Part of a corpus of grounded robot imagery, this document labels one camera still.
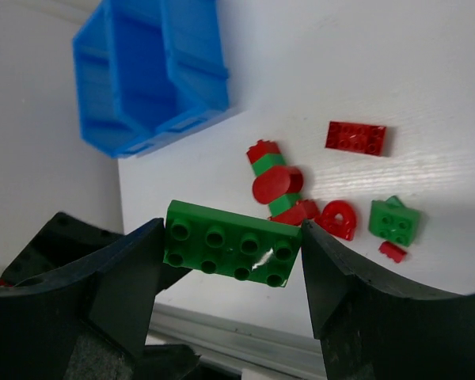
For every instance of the red lego brick under tower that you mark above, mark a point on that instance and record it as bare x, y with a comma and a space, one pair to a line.
303, 209

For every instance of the red half-round lego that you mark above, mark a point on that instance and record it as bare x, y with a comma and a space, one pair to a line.
339, 219

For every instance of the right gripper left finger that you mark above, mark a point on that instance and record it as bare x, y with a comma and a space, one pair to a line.
79, 332

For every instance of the small red lego piece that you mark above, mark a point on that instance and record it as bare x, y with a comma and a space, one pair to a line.
392, 251

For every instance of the aluminium rail frame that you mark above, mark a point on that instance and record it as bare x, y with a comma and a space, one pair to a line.
287, 353

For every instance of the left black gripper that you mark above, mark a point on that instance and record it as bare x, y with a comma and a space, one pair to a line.
67, 251

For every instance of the green 2x4 lego plate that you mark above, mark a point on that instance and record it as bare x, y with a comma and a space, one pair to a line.
229, 244

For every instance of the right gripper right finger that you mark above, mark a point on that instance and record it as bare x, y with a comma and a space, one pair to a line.
375, 324

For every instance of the red green stacked lego tower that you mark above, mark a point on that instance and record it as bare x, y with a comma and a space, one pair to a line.
277, 184

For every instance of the green 2x2 lego brick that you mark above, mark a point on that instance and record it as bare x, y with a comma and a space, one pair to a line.
392, 221

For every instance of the blue two-compartment bin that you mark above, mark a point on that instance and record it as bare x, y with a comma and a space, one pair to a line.
148, 73

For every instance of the red 2x4 lego brick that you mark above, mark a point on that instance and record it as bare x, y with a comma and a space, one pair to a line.
357, 138

